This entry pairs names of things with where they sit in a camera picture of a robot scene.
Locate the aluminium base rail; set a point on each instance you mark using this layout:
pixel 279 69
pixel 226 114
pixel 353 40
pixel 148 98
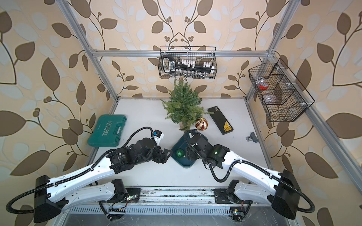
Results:
pixel 153 201

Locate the black wire basket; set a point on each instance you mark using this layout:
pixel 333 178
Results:
pixel 196 52
pixel 286 98

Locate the green glitter bauble ornament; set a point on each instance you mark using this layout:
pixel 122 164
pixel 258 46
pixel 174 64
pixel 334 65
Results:
pixel 180 153

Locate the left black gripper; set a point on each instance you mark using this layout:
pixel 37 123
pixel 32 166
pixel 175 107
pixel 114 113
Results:
pixel 159 159

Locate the back black wire basket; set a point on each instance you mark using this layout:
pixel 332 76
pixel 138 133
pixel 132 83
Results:
pixel 196 52

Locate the red gold striped ornament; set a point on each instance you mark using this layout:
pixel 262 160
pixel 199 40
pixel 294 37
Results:
pixel 201 124

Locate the teal plastic tray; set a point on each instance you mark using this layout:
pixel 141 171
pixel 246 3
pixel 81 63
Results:
pixel 181 144

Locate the red item in basket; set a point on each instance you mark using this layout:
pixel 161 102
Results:
pixel 262 84

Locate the small grey metal bracket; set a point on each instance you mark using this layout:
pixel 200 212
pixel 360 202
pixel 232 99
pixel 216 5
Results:
pixel 252 137

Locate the black flat box yellow label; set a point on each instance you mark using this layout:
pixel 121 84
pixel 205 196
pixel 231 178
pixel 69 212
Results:
pixel 220 120

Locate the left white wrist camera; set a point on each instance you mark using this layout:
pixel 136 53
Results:
pixel 157 136

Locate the small green christmas tree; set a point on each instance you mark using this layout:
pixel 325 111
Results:
pixel 184 105

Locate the right black wire basket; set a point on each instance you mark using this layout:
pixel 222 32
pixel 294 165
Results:
pixel 286 98

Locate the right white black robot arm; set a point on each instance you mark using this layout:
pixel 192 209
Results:
pixel 278 189

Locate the green plastic tool case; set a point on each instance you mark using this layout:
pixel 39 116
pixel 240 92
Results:
pixel 108 131

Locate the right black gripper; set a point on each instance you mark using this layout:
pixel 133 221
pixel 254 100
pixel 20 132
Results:
pixel 190 154

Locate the black socket tool set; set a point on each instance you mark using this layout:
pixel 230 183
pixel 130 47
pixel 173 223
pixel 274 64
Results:
pixel 176 64

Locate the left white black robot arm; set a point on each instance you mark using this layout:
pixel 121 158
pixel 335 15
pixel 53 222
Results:
pixel 55 194

